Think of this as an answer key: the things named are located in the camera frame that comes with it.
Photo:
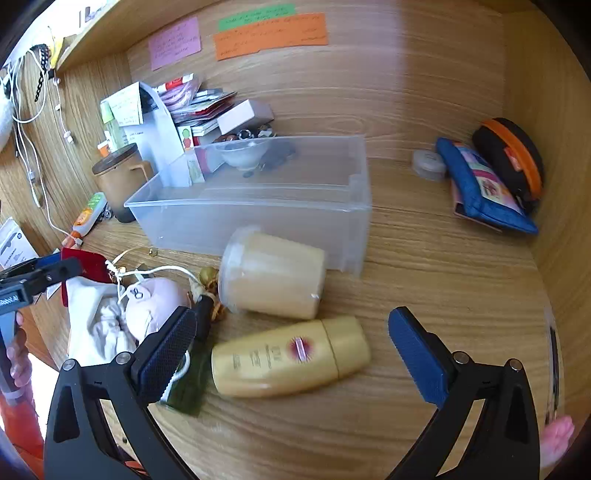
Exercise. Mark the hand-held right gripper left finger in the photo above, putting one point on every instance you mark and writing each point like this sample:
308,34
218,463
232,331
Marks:
171,350

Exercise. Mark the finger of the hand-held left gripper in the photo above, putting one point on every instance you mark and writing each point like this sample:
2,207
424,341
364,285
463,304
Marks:
46,261
55,274

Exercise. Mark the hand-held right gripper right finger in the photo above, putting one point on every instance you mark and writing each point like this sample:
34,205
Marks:
415,355

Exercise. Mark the dark green bottle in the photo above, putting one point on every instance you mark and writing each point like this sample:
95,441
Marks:
194,381

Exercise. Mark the pink round case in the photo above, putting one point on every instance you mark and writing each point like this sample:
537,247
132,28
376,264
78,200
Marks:
157,300

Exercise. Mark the white cloth pouch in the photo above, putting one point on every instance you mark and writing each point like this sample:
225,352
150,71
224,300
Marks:
92,314

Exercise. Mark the yellow sunscreen bottle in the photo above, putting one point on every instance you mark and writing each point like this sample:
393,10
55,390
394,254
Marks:
277,360

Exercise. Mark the translucent cream jar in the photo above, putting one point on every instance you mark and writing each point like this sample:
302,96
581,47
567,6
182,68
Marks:
272,277

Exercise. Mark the clear plastic bin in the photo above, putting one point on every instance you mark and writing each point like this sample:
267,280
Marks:
277,203

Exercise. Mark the person's left forearm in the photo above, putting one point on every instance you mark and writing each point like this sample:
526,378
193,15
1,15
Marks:
23,424

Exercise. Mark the wooden desktop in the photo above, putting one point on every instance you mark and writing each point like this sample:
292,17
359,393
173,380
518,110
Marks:
415,277

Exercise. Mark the person's left hand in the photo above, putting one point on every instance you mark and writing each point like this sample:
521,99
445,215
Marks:
19,362

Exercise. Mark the red cloth pouch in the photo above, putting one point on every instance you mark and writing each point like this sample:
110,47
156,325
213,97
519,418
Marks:
87,265

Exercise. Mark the white printed packet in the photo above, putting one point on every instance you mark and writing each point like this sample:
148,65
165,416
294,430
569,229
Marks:
14,242

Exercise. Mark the white green orange tube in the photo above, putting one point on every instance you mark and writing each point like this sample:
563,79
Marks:
90,212

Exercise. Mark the gold bell charm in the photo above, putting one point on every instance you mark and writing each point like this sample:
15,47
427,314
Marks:
207,276

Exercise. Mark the brown mug with dark lid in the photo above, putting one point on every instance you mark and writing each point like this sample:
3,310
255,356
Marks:
120,184

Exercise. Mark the pale pink object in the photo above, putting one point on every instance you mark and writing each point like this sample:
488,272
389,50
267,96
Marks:
558,438

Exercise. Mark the white paper sheets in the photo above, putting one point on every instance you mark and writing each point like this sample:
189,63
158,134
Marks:
161,138

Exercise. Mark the handwritten white paper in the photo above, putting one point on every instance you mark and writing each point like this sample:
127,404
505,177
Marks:
122,106

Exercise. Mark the blue fabric pouch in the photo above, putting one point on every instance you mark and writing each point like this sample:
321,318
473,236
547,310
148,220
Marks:
480,189

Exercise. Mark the small white round jar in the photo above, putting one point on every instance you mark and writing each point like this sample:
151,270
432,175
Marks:
429,166

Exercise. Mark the glass bowl of beads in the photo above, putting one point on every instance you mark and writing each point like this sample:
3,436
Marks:
240,154

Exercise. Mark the clear packet with pink coil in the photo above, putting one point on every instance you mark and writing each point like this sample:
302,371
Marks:
182,90

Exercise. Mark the stack of small packets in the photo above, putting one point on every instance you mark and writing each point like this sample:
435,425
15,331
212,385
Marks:
207,110

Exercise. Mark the wooden shelf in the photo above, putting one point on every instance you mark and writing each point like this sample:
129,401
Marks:
87,44

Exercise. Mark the black orange round case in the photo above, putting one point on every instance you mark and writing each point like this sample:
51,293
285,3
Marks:
512,152

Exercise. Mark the white cardboard box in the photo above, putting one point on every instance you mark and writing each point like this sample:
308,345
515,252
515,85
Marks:
242,115

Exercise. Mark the pink paper note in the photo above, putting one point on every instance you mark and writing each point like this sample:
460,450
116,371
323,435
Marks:
175,42

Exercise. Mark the orange paper note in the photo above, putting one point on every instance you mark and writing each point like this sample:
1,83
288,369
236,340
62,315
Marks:
272,37

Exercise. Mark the green paper note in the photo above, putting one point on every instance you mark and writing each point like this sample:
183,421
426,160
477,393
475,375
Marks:
256,17

